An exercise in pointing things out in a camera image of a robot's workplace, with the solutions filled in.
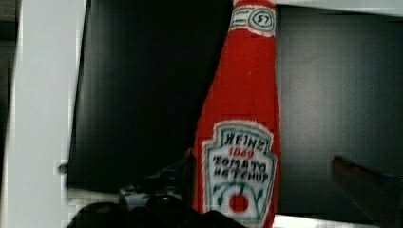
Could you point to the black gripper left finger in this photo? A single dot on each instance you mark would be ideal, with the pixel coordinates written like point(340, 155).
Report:
point(176, 180)

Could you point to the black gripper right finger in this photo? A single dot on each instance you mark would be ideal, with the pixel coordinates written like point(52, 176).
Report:
point(377, 195)

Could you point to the red plush ketchup bottle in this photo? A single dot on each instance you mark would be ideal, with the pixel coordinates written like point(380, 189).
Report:
point(237, 141)

